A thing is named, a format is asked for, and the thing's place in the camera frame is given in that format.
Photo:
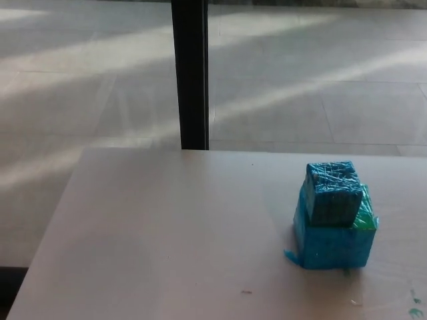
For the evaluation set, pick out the small blue taped cube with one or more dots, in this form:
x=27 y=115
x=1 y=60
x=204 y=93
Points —
x=333 y=200

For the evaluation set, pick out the big blue green taped cube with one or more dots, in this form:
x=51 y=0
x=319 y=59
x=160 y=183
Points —
x=337 y=246

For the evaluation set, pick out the black vertical window post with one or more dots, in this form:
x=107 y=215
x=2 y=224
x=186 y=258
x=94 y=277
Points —
x=191 y=73

